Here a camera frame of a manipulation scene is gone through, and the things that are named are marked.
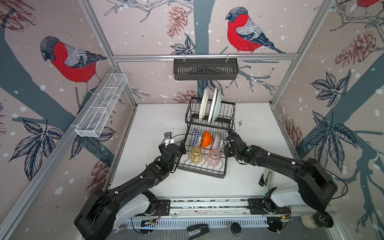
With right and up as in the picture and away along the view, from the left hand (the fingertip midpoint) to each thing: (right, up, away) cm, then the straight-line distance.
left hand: (176, 141), depth 83 cm
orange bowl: (+18, 0, +6) cm, 19 cm away
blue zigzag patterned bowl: (+11, +1, +6) cm, 13 cm away
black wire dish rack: (+33, +11, +24) cm, 42 cm away
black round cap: (+28, -32, -22) cm, 48 cm away
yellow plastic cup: (+11, -9, +2) cm, 15 cm away
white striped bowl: (+24, -1, +5) cm, 25 cm away
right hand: (+30, -5, +7) cm, 31 cm away
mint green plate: (+21, +19, -11) cm, 31 cm away
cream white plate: (+16, +20, -9) cm, 27 cm away
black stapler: (+12, -37, -17) cm, 42 cm away
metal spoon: (-25, -38, -16) cm, 49 cm away
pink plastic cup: (+22, -9, 0) cm, 24 cm away
